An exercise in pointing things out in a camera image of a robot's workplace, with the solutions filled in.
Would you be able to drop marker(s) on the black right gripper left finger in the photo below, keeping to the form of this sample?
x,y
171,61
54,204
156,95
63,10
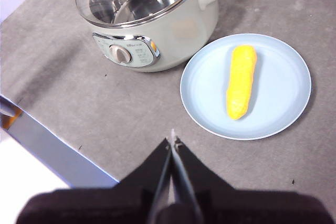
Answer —
x,y
86,205

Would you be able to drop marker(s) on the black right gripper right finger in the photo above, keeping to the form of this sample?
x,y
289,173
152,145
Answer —
x,y
249,208

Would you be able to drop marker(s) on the yellow corn cob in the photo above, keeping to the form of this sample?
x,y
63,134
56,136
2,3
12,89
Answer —
x,y
241,82

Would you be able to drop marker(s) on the blue round plate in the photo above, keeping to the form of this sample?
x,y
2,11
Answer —
x,y
278,87

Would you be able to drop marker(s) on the pale green electric steamer pot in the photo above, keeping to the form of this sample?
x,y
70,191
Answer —
x,y
178,45

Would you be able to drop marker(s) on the grey metal table frame rail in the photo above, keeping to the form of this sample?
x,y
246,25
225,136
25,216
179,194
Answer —
x,y
52,150

